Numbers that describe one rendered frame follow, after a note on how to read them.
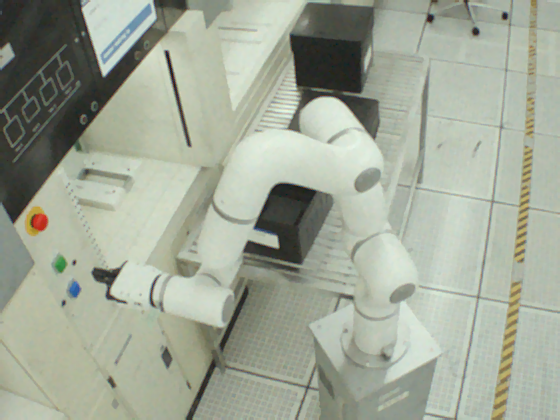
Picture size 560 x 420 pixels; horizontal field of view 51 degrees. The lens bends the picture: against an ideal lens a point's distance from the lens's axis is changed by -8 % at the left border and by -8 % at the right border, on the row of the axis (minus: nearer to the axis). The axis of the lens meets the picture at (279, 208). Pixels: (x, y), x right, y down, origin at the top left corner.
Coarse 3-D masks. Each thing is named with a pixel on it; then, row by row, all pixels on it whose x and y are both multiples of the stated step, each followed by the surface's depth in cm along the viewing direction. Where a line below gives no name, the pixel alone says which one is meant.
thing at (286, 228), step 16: (272, 192) 211; (288, 192) 208; (304, 192) 209; (320, 192) 190; (272, 208) 207; (288, 208) 206; (304, 208) 206; (320, 208) 194; (256, 224) 185; (272, 224) 182; (288, 224) 202; (304, 224) 183; (320, 224) 198; (256, 240) 191; (272, 240) 187; (288, 240) 184; (304, 240) 187; (272, 256) 193; (288, 256) 190; (304, 256) 191
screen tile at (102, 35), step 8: (104, 0) 139; (112, 0) 142; (96, 8) 136; (104, 8) 139; (112, 8) 142; (88, 16) 134; (96, 16) 137; (112, 16) 143; (120, 16) 146; (104, 24) 141; (112, 24) 144; (120, 24) 147; (96, 32) 138; (104, 32) 141; (112, 32) 145; (96, 40) 139; (104, 40) 142
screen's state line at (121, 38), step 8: (144, 8) 156; (136, 16) 153; (144, 16) 157; (128, 24) 151; (136, 24) 154; (128, 32) 151; (120, 40) 149; (112, 48) 146; (104, 56) 144; (104, 64) 144
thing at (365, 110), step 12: (312, 96) 231; (324, 96) 231; (336, 96) 230; (348, 96) 229; (300, 108) 227; (348, 108) 224; (360, 108) 224; (372, 108) 223; (360, 120) 219; (372, 120) 219; (300, 132) 218; (372, 132) 221
